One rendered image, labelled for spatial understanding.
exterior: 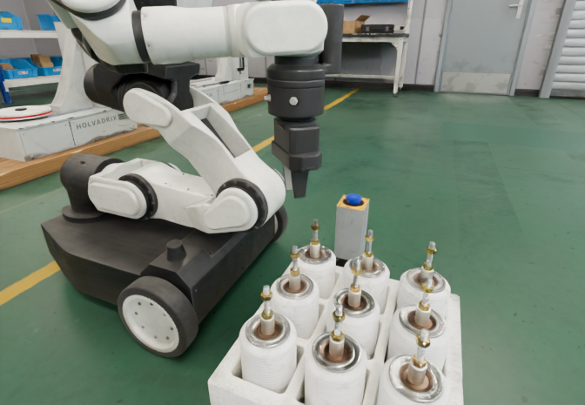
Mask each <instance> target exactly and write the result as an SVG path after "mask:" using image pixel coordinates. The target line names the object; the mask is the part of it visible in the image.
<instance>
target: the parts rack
mask: <svg viewBox="0 0 585 405"><path fill-rule="evenodd" d="M0 37H5V38H57V32H56V31H55V30H0ZM59 79H60V75H55V76H46V77H45V76H37V78H19V79H11V80H9V79H4V77H3V72H2V69H1V66H0V90H1V92H2V95H3V100H4V102H2V104H11V103H15V102H11V99H10V94H9V89H8V88H10V87H18V86H26V85H34V84H48V83H56V82H59Z"/></svg>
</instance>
